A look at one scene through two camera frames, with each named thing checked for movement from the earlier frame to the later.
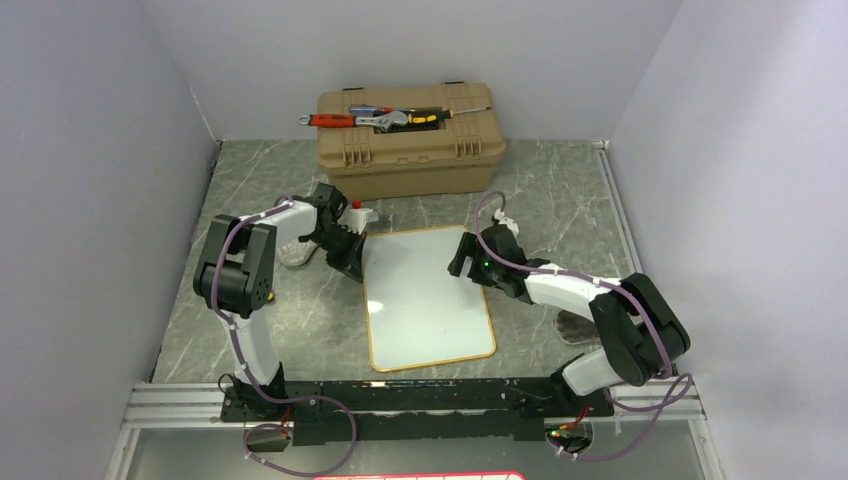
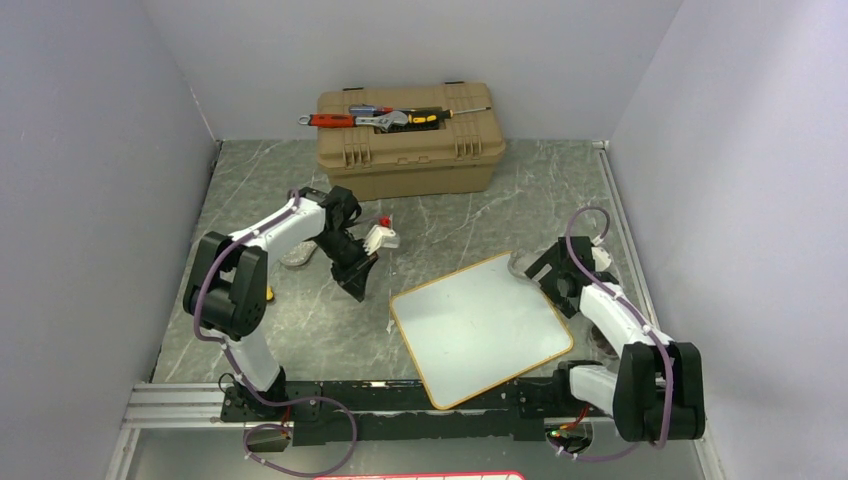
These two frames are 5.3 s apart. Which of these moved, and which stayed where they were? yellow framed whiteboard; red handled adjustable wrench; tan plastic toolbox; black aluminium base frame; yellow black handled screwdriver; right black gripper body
Moved: right black gripper body; yellow framed whiteboard
Stayed: black aluminium base frame; yellow black handled screwdriver; tan plastic toolbox; red handled adjustable wrench
